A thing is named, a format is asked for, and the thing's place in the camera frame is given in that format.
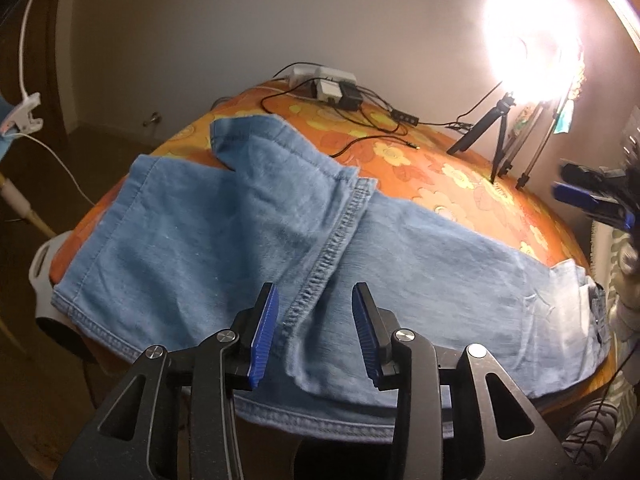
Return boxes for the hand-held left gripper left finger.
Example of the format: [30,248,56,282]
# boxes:
[52,282,279,480]

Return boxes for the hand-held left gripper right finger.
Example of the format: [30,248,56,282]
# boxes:
[351,282,568,480]

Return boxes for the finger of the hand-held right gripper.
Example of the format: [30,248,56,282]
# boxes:
[560,159,628,188]
[550,182,632,232]

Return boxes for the blue denim pants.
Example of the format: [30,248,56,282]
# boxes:
[51,114,612,445]

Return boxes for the teal hanging tag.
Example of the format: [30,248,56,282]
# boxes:
[551,104,577,137]

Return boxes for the silver tripod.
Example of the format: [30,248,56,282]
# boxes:
[497,100,560,192]

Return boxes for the black tripod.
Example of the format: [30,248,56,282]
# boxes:
[446,91,518,184]

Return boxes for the orange floral tablecloth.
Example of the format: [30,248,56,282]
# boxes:
[62,77,596,413]

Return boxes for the white green patterned blanket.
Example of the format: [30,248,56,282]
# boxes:
[590,220,640,406]

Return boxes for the white plastic chair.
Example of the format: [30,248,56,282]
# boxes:
[28,231,85,352]

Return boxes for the dark striped cloth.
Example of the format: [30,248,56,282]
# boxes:
[561,377,640,467]

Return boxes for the black power adapter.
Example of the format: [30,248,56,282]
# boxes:
[337,82,362,110]

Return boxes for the white power adapter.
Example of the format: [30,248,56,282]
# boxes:
[312,80,344,102]

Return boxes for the white power strip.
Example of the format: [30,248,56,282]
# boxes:
[289,64,357,87]

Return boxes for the wooden stick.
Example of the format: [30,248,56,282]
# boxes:
[0,170,57,240]

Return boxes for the white gooseneck clip holder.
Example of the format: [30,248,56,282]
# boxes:
[0,0,45,137]

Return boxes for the ring light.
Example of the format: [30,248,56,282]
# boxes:
[481,0,587,107]

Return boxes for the thin black cable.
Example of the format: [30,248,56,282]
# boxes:
[416,104,476,132]

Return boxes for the black cable with plug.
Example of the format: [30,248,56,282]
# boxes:
[330,134,420,159]

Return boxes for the white cable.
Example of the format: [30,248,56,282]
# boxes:
[24,132,97,207]

